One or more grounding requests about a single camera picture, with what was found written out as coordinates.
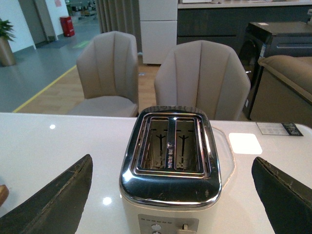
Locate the beige left chair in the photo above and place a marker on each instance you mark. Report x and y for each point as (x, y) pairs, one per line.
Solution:
(108, 72)

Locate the white cabinet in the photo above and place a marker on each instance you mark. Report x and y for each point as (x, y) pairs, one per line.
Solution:
(158, 25)

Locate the beige right chair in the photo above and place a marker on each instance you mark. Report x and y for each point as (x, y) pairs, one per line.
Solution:
(206, 75)

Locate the dark grey counter cabinet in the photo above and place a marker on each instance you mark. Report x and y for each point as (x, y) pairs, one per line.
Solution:
(225, 21)

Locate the potted plant gold pot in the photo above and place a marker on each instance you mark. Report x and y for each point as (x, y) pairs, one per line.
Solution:
(6, 34)

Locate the brown bread slice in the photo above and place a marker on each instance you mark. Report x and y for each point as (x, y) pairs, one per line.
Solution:
(4, 193)

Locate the red fire extinguisher box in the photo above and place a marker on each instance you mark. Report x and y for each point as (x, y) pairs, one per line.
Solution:
(67, 26)

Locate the white chrome two-slot toaster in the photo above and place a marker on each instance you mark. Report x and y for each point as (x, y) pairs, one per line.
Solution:
(170, 179)

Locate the beige chair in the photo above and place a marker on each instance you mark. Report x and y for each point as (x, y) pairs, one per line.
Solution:
(108, 72)
(206, 75)

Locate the black appliance box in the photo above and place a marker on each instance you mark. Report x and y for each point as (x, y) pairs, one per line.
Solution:
(265, 39)

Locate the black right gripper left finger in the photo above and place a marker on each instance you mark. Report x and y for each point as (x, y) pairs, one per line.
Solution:
(56, 208)

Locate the beige sofa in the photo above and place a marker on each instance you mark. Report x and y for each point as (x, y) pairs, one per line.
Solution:
(285, 90)

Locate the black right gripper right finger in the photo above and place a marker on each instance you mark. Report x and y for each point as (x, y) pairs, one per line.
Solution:
(287, 201)

